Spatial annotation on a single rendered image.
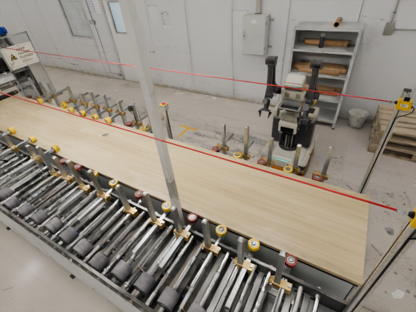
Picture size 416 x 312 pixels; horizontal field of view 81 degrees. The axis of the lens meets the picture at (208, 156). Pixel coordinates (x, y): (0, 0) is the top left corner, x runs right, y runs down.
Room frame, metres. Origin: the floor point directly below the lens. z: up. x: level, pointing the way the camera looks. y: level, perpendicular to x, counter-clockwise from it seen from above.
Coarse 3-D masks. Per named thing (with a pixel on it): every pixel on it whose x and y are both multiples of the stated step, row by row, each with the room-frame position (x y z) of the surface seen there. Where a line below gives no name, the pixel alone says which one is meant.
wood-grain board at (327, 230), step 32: (0, 128) 2.92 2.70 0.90; (32, 128) 2.83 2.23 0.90; (64, 128) 2.75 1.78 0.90; (96, 128) 2.67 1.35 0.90; (128, 128) 2.59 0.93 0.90; (96, 160) 2.01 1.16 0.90; (128, 160) 1.96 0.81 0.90; (192, 160) 1.86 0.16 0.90; (224, 160) 1.81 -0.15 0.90; (160, 192) 1.47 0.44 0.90; (192, 192) 1.44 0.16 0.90; (224, 192) 1.40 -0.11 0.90; (256, 192) 1.37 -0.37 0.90; (288, 192) 1.33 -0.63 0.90; (320, 192) 1.30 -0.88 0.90; (352, 192) 1.26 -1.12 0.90; (224, 224) 1.08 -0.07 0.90; (256, 224) 1.06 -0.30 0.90; (288, 224) 1.03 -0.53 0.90; (320, 224) 1.00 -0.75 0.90; (352, 224) 0.98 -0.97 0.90; (320, 256) 0.77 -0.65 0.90; (352, 256) 0.75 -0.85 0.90
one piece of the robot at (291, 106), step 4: (284, 100) 2.55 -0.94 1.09; (288, 100) 2.52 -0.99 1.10; (292, 100) 2.51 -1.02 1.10; (280, 104) 2.56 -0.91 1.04; (284, 104) 2.54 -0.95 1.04; (288, 104) 2.52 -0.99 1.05; (292, 104) 2.49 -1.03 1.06; (296, 104) 2.47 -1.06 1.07; (300, 104) 2.45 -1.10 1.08; (280, 108) 2.48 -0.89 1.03; (284, 108) 2.46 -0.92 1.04; (288, 108) 2.44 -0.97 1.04; (292, 108) 2.43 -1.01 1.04; (296, 108) 2.43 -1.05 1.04; (300, 108) 2.41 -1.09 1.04; (296, 112) 2.40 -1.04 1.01; (300, 112) 2.39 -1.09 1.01
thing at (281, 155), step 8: (312, 144) 2.71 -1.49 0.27; (264, 152) 2.63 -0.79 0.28; (272, 152) 2.61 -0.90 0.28; (280, 152) 2.59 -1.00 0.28; (288, 152) 2.57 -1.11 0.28; (304, 152) 2.54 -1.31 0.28; (312, 152) 2.73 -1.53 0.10; (280, 160) 2.47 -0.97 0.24; (288, 160) 2.43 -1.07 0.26; (304, 160) 2.38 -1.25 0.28; (280, 168) 2.46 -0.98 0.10; (304, 168) 2.32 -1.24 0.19
